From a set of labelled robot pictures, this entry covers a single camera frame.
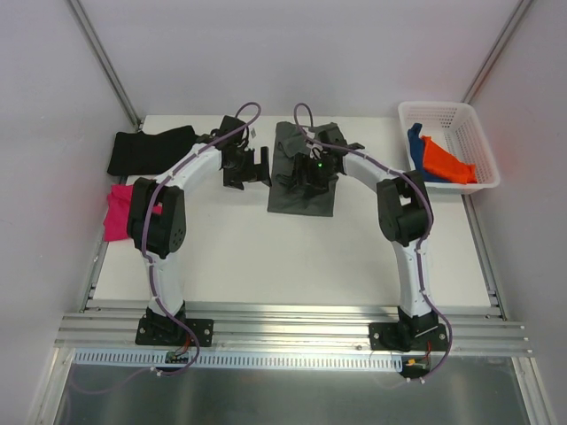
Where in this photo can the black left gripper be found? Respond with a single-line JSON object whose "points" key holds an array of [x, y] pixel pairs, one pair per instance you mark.
{"points": [[244, 170]]}

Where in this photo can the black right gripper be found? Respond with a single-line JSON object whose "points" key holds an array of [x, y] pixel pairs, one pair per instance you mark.
{"points": [[303, 168]]}

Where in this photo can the grey t shirt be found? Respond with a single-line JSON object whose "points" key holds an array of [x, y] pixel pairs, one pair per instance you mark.
{"points": [[289, 142]]}

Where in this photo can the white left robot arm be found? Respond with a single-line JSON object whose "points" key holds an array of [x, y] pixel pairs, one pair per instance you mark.
{"points": [[157, 225]]}

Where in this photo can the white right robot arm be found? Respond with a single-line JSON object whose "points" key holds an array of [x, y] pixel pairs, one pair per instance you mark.
{"points": [[404, 217]]}

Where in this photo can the blue t shirt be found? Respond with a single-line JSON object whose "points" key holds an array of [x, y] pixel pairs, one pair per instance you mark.
{"points": [[416, 150]]}

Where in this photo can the black folded t shirt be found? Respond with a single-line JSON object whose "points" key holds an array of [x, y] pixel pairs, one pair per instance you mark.
{"points": [[143, 154]]}

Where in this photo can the orange t shirt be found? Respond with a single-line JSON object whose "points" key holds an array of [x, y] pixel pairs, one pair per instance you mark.
{"points": [[444, 165]]}

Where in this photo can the pink folded t shirt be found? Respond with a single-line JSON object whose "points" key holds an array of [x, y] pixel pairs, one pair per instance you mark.
{"points": [[116, 219]]}

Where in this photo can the white plastic basket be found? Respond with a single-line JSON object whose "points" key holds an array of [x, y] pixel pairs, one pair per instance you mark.
{"points": [[455, 128]]}

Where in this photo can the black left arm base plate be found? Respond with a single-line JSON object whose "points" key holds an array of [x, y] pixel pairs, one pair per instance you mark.
{"points": [[158, 330]]}

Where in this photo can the white slotted cable duct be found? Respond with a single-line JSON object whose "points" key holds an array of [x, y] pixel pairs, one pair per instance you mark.
{"points": [[234, 360]]}

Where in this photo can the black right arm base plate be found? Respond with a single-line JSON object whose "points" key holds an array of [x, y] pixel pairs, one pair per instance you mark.
{"points": [[400, 337]]}

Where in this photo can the left aluminium corner post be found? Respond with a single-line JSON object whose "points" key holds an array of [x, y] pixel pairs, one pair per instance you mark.
{"points": [[99, 52]]}

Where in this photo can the aluminium corner post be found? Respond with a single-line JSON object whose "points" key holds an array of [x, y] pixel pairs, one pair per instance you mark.
{"points": [[500, 44], [99, 52]]}

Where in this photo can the aluminium mounting rail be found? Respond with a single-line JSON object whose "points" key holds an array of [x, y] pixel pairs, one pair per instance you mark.
{"points": [[477, 331]]}

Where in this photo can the right aluminium corner post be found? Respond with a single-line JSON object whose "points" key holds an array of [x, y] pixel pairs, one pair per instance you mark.
{"points": [[500, 44]]}

